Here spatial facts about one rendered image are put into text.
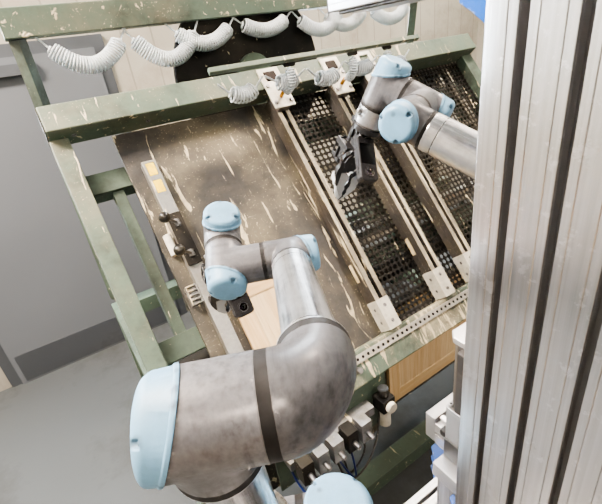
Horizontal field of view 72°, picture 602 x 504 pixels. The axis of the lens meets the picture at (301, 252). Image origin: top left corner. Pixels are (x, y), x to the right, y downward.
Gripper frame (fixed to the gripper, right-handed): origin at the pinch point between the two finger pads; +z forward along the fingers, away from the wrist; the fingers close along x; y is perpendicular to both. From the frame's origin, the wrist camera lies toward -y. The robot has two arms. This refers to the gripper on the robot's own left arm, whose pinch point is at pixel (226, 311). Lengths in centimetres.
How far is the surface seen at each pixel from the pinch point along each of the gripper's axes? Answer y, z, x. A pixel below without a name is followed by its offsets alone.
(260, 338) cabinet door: 5.2, 37.3, -15.2
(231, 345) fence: 6.2, 34.4, -4.4
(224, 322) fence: 13.6, 31.2, -5.4
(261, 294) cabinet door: 18.4, 32.1, -22.3
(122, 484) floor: 18, 163, 53
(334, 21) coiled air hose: 129, -8, -123
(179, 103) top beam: 86, -6, -21
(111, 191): 72, 14, 12
